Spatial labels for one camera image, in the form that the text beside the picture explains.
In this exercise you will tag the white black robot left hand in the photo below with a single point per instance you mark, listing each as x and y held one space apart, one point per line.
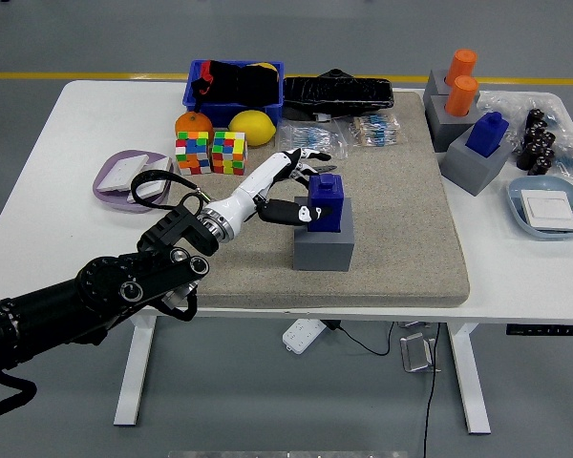
248 188

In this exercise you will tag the black cloth with red trim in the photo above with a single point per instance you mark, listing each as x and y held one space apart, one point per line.
248 86

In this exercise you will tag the bag of beige resistors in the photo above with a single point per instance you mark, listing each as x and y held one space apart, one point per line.
375 130

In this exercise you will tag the white power strip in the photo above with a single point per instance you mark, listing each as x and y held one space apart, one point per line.
301 336

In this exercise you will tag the bag of blue resistors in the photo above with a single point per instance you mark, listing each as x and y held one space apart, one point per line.
310 136

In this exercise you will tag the clear plastic bag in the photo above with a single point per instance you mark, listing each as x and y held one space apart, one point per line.
506 102

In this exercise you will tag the grey round-hole seal holder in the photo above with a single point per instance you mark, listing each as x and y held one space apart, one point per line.
441 129
433 88

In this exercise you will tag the orange cylinder seal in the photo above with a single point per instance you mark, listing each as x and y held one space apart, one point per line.
462 64
460 97

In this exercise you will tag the yellow item in bin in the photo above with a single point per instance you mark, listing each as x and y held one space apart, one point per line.
266 65

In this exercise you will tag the colourful puzzle cube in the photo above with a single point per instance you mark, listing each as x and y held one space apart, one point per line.
192 152
229 152

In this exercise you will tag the black wrapped keyboard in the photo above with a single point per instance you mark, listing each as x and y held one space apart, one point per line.
339 93

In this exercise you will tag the purple plate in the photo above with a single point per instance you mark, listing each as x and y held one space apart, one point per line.
104 195

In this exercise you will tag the light blue plate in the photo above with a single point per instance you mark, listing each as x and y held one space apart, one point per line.
515 202

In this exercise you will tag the blue square seal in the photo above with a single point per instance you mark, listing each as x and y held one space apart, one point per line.
487 133
332 195

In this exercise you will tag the orange fruit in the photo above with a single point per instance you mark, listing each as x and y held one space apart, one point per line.
193 123

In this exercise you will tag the black table control panel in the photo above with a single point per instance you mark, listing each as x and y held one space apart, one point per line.
544 329

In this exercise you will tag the silver metal pedal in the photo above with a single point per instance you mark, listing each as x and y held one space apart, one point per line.
415 353

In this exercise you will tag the white table leg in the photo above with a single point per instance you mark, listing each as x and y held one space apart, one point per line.
133 372
468 381

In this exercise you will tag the grey square seal holder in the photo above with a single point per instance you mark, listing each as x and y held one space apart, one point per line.
468 172
322 253

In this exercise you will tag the yellow lemon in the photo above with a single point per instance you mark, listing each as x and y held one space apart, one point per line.
255 128

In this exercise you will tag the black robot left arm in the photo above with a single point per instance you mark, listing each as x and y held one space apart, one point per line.
100 286

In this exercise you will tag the blue plastic bin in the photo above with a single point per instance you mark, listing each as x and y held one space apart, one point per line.
267 110

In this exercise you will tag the white switch panel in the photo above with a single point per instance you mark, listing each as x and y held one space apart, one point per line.
148 188
549 210
119 172

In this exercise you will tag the grey-brown mat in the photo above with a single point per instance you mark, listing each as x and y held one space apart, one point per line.
387 229

